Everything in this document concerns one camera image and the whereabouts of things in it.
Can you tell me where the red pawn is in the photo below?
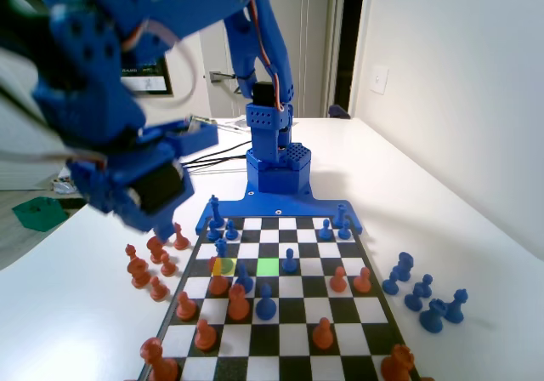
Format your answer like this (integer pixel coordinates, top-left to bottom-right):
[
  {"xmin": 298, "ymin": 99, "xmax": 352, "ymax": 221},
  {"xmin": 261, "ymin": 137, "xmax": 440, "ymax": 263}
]
[
  {"xmin": 159, "ymin": 251, "xmax": 177, "ymax": 277},
  {"xmin": 330, "ymin": 265, "xmax": 349, "ymax": 293},
  {"xmin": 175, "ymin": 290, "xmax": 198, "ymax": 322},
  {"xmin": 353, "ymin": 266, "xmax": 372, "ymax": 294},
  {"xmin": 194, "ymin": 318, "xmax": 218, "ymax": 352},
  {"xmin": 149, "ymin": 275, "xmax": 169, "ymax": 302},
  {"xmin": 311, "ymin": 316, "xmax": 335, "ymax": 351}
]

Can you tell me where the tall blue chess piece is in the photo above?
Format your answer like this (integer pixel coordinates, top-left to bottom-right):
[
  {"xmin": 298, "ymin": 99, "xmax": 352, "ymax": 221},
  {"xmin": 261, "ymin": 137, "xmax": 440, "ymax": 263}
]
[
  {"xmin": 209, "ymin": 194, "xmax": 225, "ymax": 229},
  {"xmin": 331, "ymin": 204, "xmax": 349, "ymax": 229}
]

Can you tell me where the pile of papers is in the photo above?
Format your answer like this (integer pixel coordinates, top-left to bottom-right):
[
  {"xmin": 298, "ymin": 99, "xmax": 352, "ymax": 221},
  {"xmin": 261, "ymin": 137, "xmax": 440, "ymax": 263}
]
[{"xmin": 53, "ymin": 176, "xmax": 80, "ymax": 195}]

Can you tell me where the red queen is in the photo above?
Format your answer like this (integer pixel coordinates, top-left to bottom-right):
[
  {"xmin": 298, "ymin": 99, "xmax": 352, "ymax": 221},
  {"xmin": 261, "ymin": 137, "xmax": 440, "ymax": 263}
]
[{"xmin": 127, "ymin": 258, "xmax": 151, "ymax": 290}]

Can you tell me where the green plastic box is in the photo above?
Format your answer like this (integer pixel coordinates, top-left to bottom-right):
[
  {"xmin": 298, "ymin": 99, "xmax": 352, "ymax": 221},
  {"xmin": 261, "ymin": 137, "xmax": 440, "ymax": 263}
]
[{"xmin": 11, "ymin": 196, "xmax": 70, "ymax": 232}]

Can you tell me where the white arched panel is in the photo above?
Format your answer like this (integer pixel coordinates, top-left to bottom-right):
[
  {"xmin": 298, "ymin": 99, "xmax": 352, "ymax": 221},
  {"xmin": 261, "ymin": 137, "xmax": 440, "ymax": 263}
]
[{"xmin": 0, "ymin": 0, "xmax": 69, "ymax": 191}]

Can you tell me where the blue bishop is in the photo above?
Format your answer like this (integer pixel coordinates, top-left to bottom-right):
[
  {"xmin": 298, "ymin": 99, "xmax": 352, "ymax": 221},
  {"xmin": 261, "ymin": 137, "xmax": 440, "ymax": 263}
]
[{"xmin": 235, "ymin": 259, "xmax": 255, "ymax": 295}]

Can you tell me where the framed New Zealand map poster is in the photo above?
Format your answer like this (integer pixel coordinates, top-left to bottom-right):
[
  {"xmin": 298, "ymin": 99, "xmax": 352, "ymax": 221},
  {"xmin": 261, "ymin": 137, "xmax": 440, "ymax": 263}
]
[{"xmin": 8, "ymin": 0, "xmax": 174, "ymax": 97}]

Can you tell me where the large blue pawn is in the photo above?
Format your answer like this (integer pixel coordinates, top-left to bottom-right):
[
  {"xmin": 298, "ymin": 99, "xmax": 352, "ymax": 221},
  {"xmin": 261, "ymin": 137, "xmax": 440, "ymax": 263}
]
[{"xmin": 254, "ymin": 282, "xmax": 278, "ymax": 321}]

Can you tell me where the black and white chessboard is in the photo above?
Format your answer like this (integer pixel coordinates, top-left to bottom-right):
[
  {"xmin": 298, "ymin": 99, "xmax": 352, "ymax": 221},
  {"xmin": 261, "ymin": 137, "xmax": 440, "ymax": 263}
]
[{"xmin": 139, "ymin": 215, "xmax": 426, "ymax": 381}]

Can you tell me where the blue object in doorway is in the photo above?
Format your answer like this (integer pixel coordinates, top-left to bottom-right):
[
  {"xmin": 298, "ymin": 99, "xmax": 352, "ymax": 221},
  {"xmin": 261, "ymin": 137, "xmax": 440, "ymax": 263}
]
[{"xmin": 327, "ymin": 104, "xmax": 353, "ymax": 121}]

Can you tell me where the white door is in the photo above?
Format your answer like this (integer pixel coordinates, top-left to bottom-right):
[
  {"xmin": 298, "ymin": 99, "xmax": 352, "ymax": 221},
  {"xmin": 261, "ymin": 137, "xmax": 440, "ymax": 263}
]
[{"xmin": 190, "ymin": 0, "xmax": 341, "ymax": 119}]

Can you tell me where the blue knight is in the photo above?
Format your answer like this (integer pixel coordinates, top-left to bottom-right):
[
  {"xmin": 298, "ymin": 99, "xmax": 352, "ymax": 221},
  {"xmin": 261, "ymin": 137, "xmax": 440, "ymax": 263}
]
[{"xmin": 393, "ymin": 251, "xmax": 414, "ymax": 283}]

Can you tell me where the blue rook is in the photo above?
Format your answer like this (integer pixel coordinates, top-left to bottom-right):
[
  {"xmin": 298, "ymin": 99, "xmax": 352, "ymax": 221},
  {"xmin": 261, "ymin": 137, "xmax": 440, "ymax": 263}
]
[{"xmin": 419, "ymin": 299, "xmax": 447, "ymax": 335}]

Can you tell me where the blue king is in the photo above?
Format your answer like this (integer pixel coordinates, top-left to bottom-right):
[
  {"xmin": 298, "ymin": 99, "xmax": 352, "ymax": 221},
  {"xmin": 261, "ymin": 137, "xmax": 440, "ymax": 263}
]
[{"xmin": 442, "ymin": 287, "xmax": 469, "ymax": 325}]

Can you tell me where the black cable bundle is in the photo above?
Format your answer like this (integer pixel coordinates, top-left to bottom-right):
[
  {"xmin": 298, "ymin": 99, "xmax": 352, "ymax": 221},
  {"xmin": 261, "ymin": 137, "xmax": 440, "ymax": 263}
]
[{"xmin": 182, "ymin": 140, "xmax": 252, "ymax": 173}]

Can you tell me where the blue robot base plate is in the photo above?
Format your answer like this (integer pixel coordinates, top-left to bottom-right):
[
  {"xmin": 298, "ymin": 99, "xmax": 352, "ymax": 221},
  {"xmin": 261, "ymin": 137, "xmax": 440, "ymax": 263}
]
[{"xmin": 194, "ymin": 183, "xmax": 365, "ymax": 236}]

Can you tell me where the yellow-handled screwdriver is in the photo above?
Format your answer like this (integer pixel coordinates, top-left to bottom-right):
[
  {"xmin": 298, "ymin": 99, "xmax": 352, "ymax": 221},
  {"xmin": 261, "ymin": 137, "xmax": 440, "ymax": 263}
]
[{"xmin": 188, "ymin": 116, "xmax": 246, "ymax": 134}]

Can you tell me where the white light switch plate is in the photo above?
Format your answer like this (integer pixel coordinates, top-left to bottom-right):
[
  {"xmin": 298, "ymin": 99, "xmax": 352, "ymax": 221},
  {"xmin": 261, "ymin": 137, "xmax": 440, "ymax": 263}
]
[{"xmin": 368, "ymin": 65, "xmax": 390, "ymax": 96}]

